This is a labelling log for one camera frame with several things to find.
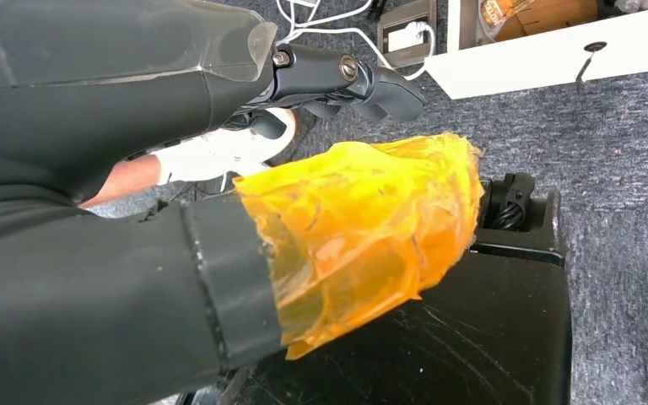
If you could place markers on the person's leg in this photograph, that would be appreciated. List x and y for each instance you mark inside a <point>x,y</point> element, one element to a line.
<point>212,153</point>

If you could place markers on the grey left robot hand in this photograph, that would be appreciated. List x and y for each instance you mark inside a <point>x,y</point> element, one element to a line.
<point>78,112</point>

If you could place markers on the brown cardboard box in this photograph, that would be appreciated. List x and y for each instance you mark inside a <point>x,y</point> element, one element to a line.
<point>547,14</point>

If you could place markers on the grey floor socket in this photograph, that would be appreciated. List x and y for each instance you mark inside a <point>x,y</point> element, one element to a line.
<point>399,39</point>

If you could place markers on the white panel with hole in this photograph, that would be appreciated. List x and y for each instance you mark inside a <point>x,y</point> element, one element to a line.
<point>525,67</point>

